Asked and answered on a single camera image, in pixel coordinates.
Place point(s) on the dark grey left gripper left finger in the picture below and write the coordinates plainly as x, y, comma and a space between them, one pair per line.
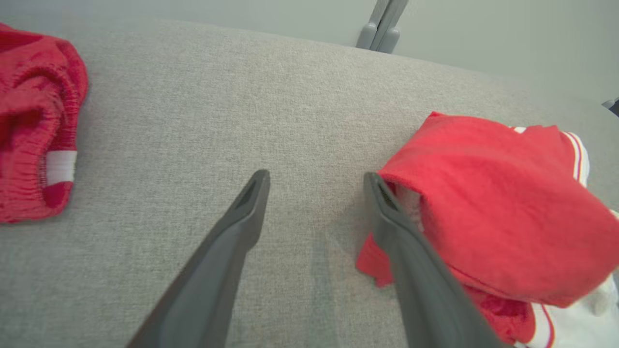
208, 280

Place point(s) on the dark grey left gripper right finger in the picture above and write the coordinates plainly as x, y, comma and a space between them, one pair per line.
425, 290

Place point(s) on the red and white jersey shirt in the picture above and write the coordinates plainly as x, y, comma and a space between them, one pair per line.
503, 208

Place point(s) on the grey fabric sofa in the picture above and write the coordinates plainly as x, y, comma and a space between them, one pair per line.
242, 121

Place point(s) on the red shorts with white label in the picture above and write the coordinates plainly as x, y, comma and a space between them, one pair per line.
29, 121

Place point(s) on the grey metal stand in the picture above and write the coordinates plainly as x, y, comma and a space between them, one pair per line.
382, 26

